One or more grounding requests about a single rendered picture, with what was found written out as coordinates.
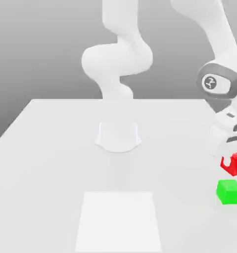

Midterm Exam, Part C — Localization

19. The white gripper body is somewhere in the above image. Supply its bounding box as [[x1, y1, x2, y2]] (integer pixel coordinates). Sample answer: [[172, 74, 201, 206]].
[[208, 126, 237, 159]]

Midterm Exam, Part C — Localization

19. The small green cube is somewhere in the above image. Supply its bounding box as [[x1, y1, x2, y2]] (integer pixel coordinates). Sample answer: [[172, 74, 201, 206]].
[[216, 179, 237, 206]]

